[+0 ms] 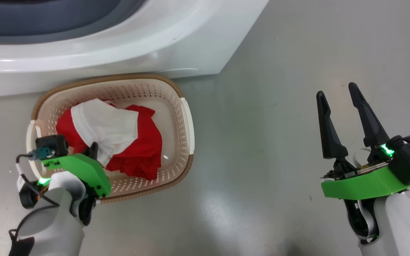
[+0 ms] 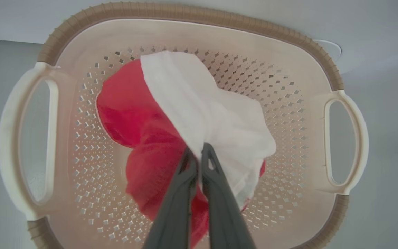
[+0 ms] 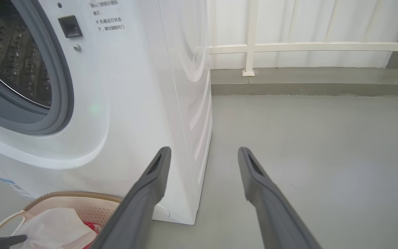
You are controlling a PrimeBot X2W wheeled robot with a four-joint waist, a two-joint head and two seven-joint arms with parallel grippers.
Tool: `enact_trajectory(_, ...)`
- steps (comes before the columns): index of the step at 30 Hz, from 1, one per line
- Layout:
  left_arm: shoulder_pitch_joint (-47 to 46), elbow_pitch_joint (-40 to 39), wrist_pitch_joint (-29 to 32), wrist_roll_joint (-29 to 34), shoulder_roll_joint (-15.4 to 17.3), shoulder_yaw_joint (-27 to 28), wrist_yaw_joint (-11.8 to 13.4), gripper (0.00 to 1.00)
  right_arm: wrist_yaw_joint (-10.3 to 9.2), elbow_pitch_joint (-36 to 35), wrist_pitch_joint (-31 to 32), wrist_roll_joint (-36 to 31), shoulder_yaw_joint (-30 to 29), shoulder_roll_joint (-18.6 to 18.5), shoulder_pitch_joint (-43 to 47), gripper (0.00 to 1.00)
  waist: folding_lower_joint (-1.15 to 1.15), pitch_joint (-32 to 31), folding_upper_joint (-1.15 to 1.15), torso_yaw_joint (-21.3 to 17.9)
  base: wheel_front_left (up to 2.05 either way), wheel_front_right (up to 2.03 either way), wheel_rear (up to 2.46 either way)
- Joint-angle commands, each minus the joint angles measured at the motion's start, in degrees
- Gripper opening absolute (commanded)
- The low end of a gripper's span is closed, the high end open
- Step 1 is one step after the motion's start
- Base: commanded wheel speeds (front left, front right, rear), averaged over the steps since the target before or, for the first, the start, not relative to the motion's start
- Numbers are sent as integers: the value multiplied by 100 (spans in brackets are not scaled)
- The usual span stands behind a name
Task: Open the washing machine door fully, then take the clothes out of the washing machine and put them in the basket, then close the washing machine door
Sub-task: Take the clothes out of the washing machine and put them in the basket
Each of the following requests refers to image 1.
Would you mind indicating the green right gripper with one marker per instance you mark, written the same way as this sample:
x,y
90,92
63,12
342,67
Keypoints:
x,y
361,185

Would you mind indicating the grey rubber door gasket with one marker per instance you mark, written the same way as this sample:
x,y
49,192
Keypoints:
x,y
48,17

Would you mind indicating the red and white garment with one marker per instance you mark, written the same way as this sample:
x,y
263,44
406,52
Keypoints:
x,y
144,149

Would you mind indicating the round white filter cover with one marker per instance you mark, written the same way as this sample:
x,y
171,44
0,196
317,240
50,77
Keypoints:
x,y
180,71

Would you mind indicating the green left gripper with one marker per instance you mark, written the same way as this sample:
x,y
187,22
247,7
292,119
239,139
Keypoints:
x,y
84,169

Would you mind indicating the cream basket with brown rim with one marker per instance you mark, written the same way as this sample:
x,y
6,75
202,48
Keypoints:
x,y
176,142

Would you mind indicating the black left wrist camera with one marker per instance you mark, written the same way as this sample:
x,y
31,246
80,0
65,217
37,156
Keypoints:
x,y
52,144

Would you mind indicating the white front-load washing machine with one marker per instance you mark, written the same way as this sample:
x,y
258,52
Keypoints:
x,y
119,53

